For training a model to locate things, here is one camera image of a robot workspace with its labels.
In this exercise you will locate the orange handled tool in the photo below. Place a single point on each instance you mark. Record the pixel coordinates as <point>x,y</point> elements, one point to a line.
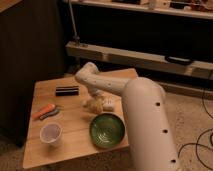
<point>46,111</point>

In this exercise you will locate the wooden lower shelf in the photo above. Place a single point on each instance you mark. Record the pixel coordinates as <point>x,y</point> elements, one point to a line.
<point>196,69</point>

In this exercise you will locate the green ceramic bowl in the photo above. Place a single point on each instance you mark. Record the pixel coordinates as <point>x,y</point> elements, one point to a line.
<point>106,131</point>

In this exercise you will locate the black object on shelf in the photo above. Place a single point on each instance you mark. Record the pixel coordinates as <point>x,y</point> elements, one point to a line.
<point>179,61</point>

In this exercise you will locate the white plastic bottle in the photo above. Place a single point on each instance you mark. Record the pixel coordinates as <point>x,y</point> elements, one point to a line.
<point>108,103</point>

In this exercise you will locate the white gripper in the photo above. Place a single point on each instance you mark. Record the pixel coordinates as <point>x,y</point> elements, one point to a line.
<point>94,105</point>

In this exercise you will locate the wooden table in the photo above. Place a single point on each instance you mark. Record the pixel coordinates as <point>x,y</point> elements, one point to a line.
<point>73,119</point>

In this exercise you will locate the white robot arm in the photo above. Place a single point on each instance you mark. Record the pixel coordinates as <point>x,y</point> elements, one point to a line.
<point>151,143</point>

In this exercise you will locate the clear plastic cup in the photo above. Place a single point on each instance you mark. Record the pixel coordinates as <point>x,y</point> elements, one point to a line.
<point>51,134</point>

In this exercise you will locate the dark cabinet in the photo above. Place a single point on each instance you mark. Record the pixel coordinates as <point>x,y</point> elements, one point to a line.
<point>31,49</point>

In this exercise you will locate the wooden upper shelf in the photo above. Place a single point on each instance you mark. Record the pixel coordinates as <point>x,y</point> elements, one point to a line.
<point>142,8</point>

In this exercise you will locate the black rectangular box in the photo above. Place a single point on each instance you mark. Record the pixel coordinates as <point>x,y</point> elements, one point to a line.
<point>67,91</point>

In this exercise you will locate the wooden shelf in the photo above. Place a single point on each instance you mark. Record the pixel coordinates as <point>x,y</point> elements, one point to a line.
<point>196,69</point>
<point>142,8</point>

